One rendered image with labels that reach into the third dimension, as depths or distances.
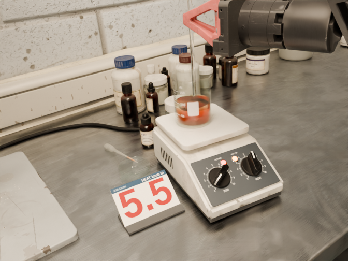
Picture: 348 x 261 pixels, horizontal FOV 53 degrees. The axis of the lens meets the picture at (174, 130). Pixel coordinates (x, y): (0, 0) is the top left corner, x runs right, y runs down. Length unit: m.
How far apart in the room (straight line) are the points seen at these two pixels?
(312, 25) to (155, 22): 0.66
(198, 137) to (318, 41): 0.22
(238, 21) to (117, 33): 0.55
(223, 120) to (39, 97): 0.45
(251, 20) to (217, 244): 0.28
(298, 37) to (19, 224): 0.45
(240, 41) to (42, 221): 0.37
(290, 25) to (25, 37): 0.62
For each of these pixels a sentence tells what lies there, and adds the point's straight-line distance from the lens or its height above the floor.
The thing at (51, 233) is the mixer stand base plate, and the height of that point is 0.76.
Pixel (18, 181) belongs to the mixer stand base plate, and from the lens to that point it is 0.67.
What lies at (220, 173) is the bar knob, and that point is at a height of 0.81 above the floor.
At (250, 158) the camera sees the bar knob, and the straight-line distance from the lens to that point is 0.53.
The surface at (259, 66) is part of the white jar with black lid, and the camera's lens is 1.05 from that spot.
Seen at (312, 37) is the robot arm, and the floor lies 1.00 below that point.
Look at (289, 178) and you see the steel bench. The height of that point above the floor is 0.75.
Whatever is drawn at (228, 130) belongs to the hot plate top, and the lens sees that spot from 0.56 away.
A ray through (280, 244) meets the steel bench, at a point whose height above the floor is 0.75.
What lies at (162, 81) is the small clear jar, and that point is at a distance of 0.86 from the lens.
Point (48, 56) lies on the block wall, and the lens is 0.90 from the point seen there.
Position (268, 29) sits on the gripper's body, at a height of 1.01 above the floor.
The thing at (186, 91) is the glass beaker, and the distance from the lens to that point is 0.54.
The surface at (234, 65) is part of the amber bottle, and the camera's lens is 0.96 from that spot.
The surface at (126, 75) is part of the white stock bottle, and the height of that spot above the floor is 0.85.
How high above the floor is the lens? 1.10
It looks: 28 degrees down
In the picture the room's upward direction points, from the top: 5 degrees counter-clockwise
